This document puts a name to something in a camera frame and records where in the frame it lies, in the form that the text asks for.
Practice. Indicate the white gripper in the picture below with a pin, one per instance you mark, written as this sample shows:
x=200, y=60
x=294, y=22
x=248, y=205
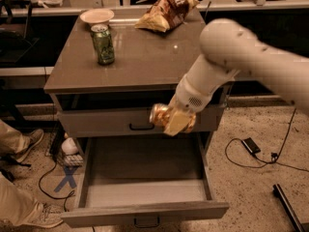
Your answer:
x=188, y=98

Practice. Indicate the orange soda can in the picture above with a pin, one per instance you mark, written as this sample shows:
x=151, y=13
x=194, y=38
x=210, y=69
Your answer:
x=160, y=114

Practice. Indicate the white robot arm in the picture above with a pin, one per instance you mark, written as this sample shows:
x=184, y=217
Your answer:
x=227, y=49

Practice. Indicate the open grey middle drawer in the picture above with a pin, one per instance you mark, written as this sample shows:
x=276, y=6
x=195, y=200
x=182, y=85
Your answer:
x=145, y=180

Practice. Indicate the closed grey top drawer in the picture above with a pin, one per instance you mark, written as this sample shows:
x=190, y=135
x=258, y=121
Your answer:
x=108, y=122

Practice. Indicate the grey drawer cabinet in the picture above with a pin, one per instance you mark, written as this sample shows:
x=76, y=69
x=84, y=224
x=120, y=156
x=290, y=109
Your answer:
x=146, y=70

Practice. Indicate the green soda can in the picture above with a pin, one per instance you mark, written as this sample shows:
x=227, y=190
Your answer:
x=102, y=42

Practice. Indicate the black power adapter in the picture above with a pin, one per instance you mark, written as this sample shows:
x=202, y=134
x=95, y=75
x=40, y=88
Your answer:
x=251, y=146

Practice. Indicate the brown chip bag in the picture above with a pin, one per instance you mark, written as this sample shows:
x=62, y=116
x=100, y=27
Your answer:
x=165, y=15

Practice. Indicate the white round object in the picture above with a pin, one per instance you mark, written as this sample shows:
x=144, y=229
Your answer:
x=69, y=147

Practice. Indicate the black bar on floor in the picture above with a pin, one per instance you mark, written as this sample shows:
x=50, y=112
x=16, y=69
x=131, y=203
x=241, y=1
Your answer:
x=279, y=193

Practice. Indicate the white bowl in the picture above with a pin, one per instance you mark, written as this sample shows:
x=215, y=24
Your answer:
x=97, y=16

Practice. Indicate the upper grey sneaker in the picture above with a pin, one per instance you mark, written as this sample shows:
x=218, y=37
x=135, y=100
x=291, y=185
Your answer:
x=30, y=142

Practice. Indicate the lower white sneaker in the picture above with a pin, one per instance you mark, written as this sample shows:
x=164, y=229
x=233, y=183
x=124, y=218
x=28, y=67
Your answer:
x=49, y=216

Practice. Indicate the upper beige trouser leg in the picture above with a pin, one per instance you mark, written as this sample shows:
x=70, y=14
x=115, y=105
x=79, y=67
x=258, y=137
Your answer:
x=12, y=141

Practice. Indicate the beige trouser leg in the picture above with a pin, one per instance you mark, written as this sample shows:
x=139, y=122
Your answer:
x=17, y=205
x=12, y=141

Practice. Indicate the lower beige trouser leg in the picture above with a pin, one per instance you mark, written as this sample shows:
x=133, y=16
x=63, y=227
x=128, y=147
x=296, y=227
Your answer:
x=17, y=205

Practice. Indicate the black wire basket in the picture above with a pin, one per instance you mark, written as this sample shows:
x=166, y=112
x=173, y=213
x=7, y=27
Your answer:
x=54, y=150

